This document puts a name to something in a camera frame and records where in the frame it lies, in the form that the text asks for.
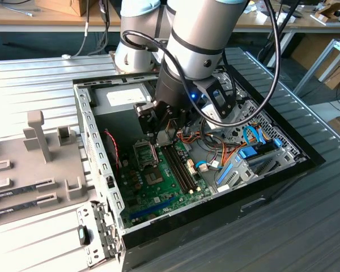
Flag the RAM stick with label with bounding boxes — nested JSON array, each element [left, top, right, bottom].
[[0, 182, 39, 202], [0, 198, 40, 222]]

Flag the black and teal case latch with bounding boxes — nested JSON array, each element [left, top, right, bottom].
[[77, 224, 92, 247]]

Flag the black open PC case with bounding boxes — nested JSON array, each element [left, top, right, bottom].
[[73, 64, 326, 271]]

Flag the small open cardboard box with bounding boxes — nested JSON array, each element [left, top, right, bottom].
[[313, 2, 340, 24]]

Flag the white papers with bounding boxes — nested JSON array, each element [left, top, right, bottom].
[[254, 11, 297, 25]]

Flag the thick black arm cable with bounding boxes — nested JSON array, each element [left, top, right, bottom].
[[121, 0, 281, 127]]

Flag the metal socket cover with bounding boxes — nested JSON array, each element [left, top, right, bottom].
[[132, 139, 160, 171]]

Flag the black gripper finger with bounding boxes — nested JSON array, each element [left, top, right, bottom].
[[133, 102, 164, 145], [167, 108, 194, 145]]

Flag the grey power supply unit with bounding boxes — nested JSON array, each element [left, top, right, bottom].
[[90, 84, 156, 148]]

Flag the grey perforated disk bay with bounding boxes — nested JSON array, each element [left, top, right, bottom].
[[215, 99, 309, 195]]

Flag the blue expansion slot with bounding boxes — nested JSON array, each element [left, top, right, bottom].
[[129, 197, 177, 219]]

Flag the aluminium profile frame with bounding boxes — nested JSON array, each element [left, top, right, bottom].
[[293, 38, 340, 97]]

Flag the brown box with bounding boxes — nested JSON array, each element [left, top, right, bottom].
[[35, 0, 99, 17]]

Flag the grey parts rack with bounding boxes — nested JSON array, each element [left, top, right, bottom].
[[0, 109, 100, 229]]

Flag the red twisted fan wire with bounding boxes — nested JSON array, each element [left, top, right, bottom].
[[104, 128, 122, 171]]

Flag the grey cable with plug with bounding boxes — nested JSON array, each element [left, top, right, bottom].
[[61, 0, 91, 60]]

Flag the blue flat wire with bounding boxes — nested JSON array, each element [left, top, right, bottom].
[[243, 125, 266, 146]]

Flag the blue plastic rail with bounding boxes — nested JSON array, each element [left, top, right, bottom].
[[216, 162, 233, 185]]

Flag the orange and red wire bundle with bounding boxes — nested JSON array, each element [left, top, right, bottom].
[[177, 131, 244, 171]]

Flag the green motherboard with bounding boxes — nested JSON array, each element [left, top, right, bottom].
[[117, 138, 214, 230]]

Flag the CPU with silver top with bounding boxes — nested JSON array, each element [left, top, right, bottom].
[[155, 126, 174, 147]]

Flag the wrist camera with black bracket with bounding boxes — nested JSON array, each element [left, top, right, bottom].
[[191, 76, 237, 120]]

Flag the large cardboard box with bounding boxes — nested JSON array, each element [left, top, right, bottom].
[[289, 33, 340, 91]]

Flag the blue carrier with black disk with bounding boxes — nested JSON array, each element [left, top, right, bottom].
[[237, 138, 283, 161]]

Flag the wooden desk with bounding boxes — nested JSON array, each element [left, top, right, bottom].
[[0, 0, 122, 32], [232, 0, 340, 67]]

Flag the black stand pole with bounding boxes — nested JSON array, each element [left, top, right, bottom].
[[257, 0, 303, 69]]

